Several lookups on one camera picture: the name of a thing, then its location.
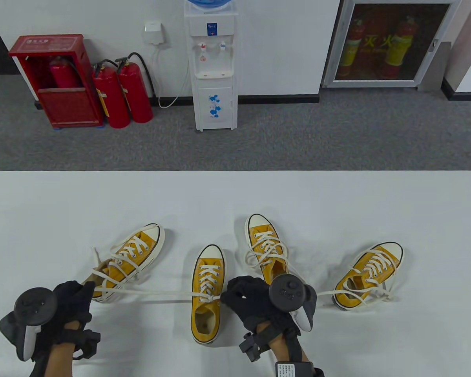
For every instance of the person's right hand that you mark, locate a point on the person's right hand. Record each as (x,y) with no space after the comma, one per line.
(247,298)

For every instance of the person's left hand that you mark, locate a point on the person's left hand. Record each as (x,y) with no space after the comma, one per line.
(72,306)

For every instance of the yellow canvas shoe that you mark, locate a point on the yellow canvas shoe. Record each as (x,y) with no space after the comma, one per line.
(390,250)
(151,232)
(258,221)
(209,251)

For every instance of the person's right forearm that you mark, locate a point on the person's right forearm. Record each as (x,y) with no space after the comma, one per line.
(282,351)

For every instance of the person's left forearm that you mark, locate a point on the person's left forearm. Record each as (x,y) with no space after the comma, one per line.
(59,359)

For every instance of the dark grey hand controller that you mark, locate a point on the dark grey hand controller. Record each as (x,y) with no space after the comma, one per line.
(286,292)
(35,306)

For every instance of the black battery pack white label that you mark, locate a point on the black battery pack white label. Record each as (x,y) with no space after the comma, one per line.
(294,370)

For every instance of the red extinguisher cabinet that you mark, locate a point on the red extinguisher cabinet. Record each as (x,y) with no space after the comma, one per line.
(66,106)

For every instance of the white water dispenser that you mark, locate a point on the white water dispenser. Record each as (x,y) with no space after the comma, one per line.
(216,63)

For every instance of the silver framed glass cabinet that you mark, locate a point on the silver framed glass cabinet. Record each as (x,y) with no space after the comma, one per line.
(376,83)

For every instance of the red yellow fire extinguisher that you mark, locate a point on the red yellow fire extinguisher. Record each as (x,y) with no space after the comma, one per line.
(400,43)
(353,47)

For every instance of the blue water bottle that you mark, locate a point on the blue water bottle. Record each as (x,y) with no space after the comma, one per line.
(208,4)

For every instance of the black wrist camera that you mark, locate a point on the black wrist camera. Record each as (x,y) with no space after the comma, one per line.
(251,347)
(88,343)

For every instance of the white wall box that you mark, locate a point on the white wall box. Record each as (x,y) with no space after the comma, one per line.
(154,34)

